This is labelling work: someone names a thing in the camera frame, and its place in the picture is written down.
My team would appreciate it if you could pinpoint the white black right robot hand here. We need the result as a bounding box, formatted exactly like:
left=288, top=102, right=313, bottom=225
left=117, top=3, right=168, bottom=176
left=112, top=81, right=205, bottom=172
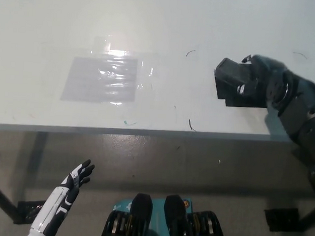
left=235, top=53, right=288, bottom=109

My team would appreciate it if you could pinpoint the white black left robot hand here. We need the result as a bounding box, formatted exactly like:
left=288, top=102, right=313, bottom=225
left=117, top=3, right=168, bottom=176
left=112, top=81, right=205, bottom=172
left=29, top=155, right=96, bottom=236

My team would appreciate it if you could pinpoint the dark grey whiteboard eraser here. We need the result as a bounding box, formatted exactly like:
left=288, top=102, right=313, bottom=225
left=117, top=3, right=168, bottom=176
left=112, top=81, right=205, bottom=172
left=212, top=57, right=258, bottom=102

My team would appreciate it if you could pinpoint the black tape spot marking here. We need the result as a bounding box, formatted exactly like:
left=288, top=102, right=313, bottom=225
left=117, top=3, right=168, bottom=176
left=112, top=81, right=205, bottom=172
left=214, top=78, right=269, bottom=109

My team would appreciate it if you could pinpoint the black table leg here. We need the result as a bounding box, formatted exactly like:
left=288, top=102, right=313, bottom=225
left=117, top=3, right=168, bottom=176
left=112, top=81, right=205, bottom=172
left=297, top=196, right=315, bottom=235
left=0, top=170, right=23, bottom=219

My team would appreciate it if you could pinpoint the clear plastic film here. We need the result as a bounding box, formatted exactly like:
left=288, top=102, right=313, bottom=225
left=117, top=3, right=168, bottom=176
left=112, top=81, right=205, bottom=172
left=88, top=35, right=158, bottom=109

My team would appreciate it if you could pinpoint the grey taped plastic sheet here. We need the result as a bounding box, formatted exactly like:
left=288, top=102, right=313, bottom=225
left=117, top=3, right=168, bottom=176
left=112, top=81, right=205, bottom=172
left=61, top=54, right=139, bottom=105

